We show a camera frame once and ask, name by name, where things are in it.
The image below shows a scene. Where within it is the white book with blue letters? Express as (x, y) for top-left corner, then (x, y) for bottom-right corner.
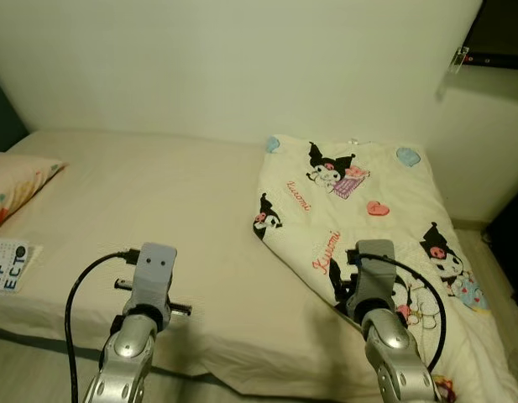
(0, 238), (43, 293)

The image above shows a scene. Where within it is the pink pillow with coloured dots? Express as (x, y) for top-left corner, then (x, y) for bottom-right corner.
(0, 153), (66, 236)

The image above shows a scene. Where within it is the cream cartoon print blanket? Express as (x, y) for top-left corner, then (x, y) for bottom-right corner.
(252, 134), (518, 403)

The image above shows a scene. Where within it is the beige sheeted bed mattress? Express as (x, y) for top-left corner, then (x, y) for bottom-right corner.
(0, 128), (494, 395)

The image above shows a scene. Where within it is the dark teal padded headboard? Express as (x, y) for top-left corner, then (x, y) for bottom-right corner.
(0, 71), (29, 154)

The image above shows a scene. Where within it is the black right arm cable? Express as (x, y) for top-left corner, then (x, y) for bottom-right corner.
(349, 252), (448, 374)

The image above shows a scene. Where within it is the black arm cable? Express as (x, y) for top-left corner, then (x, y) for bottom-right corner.
(349, 252), (448, 374)
(65, 249), (144, 403)

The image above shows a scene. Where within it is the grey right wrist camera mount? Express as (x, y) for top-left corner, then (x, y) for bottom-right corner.
(355, 240), (398, 316)

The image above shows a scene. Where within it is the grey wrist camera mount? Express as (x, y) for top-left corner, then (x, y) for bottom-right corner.
(355, 240), (398, 316)
(131, 243), (177, 311)

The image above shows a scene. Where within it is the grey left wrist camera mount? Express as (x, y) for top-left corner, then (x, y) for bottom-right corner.
(131, 243), (177, 311)

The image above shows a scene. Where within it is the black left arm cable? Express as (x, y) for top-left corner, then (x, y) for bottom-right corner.
(65, 249), (144, 403)

